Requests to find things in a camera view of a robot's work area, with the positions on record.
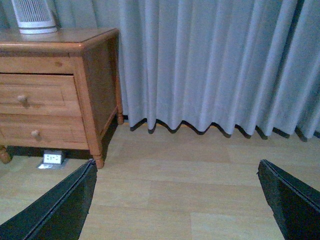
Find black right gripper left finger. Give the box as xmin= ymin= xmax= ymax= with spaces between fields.
xmin=0 ymin=159 xmax=98 ymax=240

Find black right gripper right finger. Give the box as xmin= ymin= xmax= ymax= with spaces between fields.
xmin=257 ymin=159 xmax=320 ymax=240

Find wooden drawer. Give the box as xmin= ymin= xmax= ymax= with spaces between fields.
xmin=0 ymin=114 xmax=89 ymax=150
xmin=0 ymin=73 xmax=81 ymax=117

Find floor power outlet box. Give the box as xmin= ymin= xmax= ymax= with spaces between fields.
xmin=37 ymin=149 xmax=65 ymax=170

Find wooden nightstand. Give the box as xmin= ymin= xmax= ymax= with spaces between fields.
xmin=0 ymin=28 xmax=124 ymax=169

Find grey curtain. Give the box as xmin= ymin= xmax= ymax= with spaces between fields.
xmin=0 ymin=0 xmax=320 ymax=142

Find white slatted air purifier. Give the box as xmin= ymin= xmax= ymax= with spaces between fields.
xmin=11 ymin=0 xmax=58 ymax=35

